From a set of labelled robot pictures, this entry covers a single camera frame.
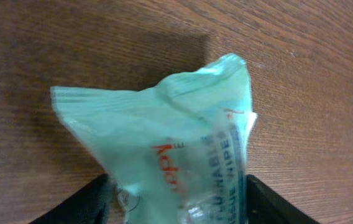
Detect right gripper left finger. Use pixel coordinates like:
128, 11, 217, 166
30, 174, 113, 224

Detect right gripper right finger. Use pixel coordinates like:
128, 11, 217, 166
246, 174, 319, 224

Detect teal wet wipes pack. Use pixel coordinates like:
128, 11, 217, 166
51, 54, 257, 224

